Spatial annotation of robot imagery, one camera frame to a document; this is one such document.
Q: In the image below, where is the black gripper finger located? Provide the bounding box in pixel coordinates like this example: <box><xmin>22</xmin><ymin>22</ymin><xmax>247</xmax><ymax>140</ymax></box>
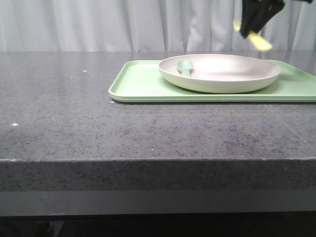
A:
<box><xmin>250</xmin><ymin>0</ymin><xmax>285</xmax><ymax>33</ymax></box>
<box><xmin>239</xmin><ymin>0</ymin><xmax>266</xmax><ymax>39</ymax></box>

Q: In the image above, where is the white pleated curtain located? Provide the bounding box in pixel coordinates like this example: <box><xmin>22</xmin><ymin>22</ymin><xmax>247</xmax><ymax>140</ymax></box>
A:
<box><xmin>0</xmin><ymin>0</ymin><xmax>316</xmax><ymax>52</ymax></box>

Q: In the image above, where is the yellow plastic fork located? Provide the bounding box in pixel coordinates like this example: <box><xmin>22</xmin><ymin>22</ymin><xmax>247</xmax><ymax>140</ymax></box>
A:
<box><xmin>233</xmin><ymin>20</ymin><xmax>273</xmax><ymax>51</ymax></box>

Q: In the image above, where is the pale green plastic spoon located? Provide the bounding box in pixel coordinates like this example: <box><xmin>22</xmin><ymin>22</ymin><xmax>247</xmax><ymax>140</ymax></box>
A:
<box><xmin>177</xmin><ymin>59</ymin><xmax>194</xmax><ymax>77</ymax></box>

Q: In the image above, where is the beige round plate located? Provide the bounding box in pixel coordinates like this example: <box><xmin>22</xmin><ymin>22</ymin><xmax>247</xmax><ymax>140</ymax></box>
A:
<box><xmin>158</xmin><ymin>54</ymin><xmax>281</xmax><ymax>94</ymax></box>

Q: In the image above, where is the light green tray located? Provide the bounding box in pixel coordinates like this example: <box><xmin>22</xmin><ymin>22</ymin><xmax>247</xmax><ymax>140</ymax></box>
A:
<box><xmin>109</xmin><ymin>60</ymin><xmax>316</xmax><ymax>103</ymax></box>

